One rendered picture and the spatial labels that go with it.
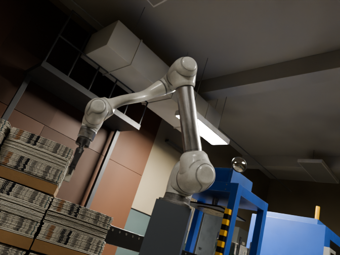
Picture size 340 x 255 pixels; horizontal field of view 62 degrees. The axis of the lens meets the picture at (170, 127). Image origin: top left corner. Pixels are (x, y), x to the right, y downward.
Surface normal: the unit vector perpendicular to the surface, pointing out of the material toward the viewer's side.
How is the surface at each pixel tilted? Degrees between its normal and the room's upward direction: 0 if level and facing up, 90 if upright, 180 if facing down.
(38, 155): 90
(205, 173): 95
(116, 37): 90
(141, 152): 90
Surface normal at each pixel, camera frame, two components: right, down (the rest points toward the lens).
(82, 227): 0.43, -0.24
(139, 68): 0.71, -0.06
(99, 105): 0.22, -0.20
